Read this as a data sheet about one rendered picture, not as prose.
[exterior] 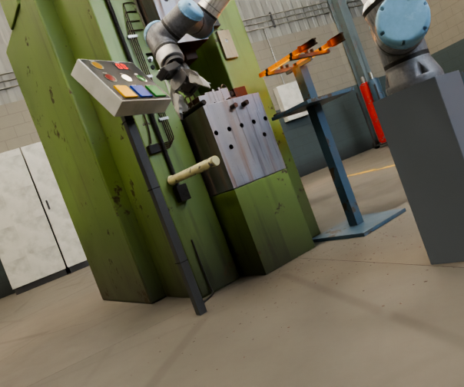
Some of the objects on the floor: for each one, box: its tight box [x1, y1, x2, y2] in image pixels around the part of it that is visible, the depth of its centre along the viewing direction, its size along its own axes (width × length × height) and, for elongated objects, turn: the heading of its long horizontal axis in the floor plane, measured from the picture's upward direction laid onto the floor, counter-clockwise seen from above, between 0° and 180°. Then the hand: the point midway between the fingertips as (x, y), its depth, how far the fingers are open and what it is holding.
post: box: [121, 115, 207, 316], centre depth 200 cm, size 4×4×108 cm
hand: (194, 104), depth 145 cm, fingers open, 14 cm apart
